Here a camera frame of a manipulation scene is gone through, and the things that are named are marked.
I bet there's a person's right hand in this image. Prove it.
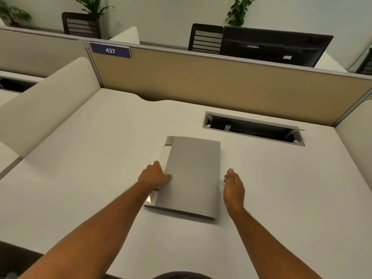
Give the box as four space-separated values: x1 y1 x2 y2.
223 168 245 214

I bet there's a person's left hand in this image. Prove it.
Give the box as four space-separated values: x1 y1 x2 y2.
138 161 173 191

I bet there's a grey laptop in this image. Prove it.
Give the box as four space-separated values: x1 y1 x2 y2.
144 136 221 221

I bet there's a person's right forearm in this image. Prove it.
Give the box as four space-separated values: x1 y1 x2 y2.
227 206 322 279

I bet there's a person's left forearm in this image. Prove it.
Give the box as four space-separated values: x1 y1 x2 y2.
17 179 160 279

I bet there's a long beige desk partition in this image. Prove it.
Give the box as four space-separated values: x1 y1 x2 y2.
84 40 372 127

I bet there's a cream side divider panel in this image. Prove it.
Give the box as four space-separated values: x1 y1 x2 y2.
0 57 102 156
334 100 372 193
109 26 141 45
315 52 350 72

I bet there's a blue number plate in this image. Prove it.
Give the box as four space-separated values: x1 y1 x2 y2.
89 42 132 59

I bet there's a black computer monitor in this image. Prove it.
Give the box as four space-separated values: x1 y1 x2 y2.
220 26 334 68

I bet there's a black mesh office chair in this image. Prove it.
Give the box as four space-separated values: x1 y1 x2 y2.
355 47 372 75
62 12 102 40
188 23 224 55

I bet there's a green potted plant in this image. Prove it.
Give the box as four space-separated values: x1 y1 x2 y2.
225 0 256 27
0 0 33 28
71 0 116 18

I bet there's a short beige desk partition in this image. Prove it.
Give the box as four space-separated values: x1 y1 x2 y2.
0 28 88 79

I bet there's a desk cable hatch with flap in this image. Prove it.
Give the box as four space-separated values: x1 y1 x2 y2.
202 111 306 147

